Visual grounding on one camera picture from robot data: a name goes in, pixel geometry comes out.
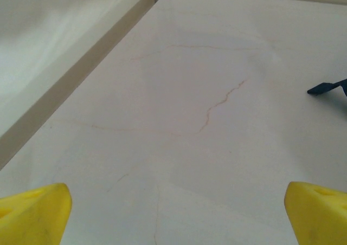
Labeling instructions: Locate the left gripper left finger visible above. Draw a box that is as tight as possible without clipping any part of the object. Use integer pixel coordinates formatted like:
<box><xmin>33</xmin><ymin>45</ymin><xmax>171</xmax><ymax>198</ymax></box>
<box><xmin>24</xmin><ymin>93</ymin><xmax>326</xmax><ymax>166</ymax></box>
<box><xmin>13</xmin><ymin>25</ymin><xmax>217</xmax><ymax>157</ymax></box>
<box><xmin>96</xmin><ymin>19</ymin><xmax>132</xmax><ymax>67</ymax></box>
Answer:
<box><xmin>0</xmin><ymin>182</ymin><xmax>73</xmax><ymax>245</ymax></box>

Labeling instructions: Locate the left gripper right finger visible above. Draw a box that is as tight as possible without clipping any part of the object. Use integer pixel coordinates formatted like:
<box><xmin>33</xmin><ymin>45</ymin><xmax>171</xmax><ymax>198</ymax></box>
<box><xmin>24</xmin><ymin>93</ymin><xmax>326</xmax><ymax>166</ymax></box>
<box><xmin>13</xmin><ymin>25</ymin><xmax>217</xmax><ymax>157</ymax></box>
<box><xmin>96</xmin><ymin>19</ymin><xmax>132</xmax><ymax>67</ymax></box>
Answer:
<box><xmin>284</xmin><ymin>181</ymin><xmax>347</xmax><ymax>245</ymax></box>

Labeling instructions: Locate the navy blue backpack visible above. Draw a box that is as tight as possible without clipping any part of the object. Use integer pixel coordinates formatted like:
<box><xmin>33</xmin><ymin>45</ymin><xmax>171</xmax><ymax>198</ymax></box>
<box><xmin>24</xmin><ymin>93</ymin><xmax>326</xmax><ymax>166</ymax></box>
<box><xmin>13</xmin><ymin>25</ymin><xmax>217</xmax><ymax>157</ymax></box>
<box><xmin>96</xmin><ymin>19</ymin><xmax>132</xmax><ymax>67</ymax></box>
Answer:
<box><xmin>306</xmin><ymin>78</ymin><xmax>347</xmax><ymax>97</ymax></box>

